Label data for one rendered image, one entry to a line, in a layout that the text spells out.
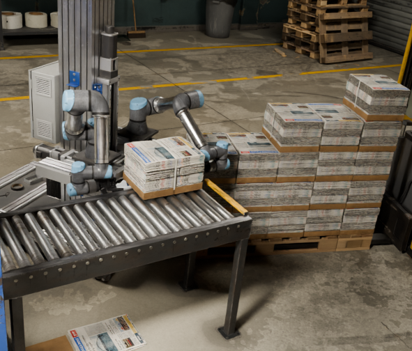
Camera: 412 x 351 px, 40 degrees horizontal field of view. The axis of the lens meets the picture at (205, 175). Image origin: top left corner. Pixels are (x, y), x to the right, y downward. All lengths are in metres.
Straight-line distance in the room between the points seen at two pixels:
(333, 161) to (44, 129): 1.98
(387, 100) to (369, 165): 0.49
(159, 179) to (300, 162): 1.21
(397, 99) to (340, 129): 0.44
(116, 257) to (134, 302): 0.99
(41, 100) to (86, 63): 0.43
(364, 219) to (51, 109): 2.40
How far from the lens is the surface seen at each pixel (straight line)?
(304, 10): 10.23
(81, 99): 3.15
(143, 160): 3.11
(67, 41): 3.72
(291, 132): 3.88
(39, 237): 2.88
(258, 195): 4.00
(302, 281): 4.12
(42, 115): 3.94
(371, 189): 4.36
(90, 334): 3.49
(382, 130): 4.17
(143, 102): 3.94
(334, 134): 4.02
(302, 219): 4.24
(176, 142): 3.36
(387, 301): 4.15
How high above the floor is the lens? 2.35
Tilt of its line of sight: 26 degrees down
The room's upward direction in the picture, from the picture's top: 6 degrees clockwise
